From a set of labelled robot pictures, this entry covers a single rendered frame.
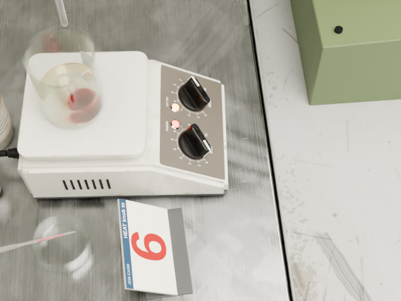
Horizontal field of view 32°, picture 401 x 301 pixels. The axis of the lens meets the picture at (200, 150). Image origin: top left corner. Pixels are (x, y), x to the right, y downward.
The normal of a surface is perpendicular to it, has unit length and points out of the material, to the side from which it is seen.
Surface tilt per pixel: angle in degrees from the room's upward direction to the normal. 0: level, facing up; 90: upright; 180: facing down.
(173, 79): 30
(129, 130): 0
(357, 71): 90
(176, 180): 90
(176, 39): 0
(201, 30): 0
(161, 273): 40
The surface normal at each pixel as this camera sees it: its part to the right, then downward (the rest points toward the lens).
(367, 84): 0.07, 0.86
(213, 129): 0.49, -0.44
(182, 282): -0.01, -0.50
